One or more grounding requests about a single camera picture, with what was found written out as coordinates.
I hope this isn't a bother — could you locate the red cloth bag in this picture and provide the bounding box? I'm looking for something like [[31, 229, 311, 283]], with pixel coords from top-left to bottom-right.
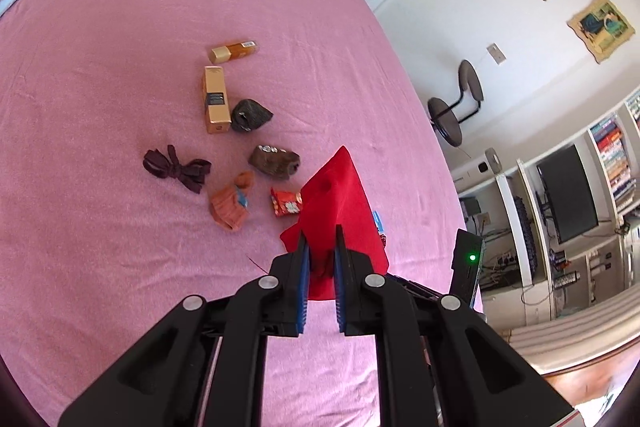
[[280, 146, 391, 303]]

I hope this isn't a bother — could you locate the striped bench cushion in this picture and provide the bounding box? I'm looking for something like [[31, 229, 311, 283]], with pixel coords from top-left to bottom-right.
[[505, 289, 640, 360]]

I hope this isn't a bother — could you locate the small gold carton box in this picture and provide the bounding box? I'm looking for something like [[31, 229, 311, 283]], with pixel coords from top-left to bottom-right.
[[209, 41, 259, 64]]

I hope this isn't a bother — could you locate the dark red ribbon bow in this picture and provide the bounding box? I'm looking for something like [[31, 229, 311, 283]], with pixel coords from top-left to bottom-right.
[[142, 144, 212, 195]]

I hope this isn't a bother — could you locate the black keyboard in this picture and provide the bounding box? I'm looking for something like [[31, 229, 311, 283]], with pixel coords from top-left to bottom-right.
[[512, 196, 538, 280]]

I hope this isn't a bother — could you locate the black computer monitor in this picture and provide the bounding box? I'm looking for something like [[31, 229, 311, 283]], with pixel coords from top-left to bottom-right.
[[536, 144, 599, 245]]

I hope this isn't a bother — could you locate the white desk shelf unit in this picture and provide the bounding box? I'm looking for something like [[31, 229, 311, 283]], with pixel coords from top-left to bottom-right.
[[452, 87, 640, 328]]

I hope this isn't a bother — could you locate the orange knitted sock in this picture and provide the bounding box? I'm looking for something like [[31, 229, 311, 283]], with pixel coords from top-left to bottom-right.
[[209, 171, 256, 234]]

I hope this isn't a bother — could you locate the pink bedsheet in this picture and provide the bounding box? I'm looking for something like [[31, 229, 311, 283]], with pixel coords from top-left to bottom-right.
[[0, 0, 483, 427]]

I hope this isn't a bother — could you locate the brown crumpled wrapper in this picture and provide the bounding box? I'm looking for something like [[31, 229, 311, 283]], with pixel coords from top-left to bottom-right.
[[248, 144, 302, 182]]

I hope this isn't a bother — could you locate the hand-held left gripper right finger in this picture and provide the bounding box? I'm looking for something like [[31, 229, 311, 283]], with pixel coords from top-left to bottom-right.
[[334, 224, 576, 427]]

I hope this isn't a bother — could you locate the red snack packet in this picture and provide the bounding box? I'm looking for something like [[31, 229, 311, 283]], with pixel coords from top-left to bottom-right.
[[270, 188, 303, 218]]

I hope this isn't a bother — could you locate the tall gold carton box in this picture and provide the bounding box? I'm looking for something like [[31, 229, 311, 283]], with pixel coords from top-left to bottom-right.
[[202, 66, 233, 134]]

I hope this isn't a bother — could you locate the black stool chair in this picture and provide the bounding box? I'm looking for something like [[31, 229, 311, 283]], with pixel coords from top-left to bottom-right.
[[427, 59, 485, 148]]

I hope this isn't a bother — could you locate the row of colourful books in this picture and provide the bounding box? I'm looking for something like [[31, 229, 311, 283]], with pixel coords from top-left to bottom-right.
[[590, 117, 638, 208]]

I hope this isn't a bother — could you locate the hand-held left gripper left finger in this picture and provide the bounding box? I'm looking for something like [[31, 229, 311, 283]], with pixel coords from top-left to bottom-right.
[[57, 231, 311, 427]]

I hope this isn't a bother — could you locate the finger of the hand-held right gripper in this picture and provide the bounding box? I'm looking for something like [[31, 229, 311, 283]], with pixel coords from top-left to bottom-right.
[[387, 274, 449, 304]]

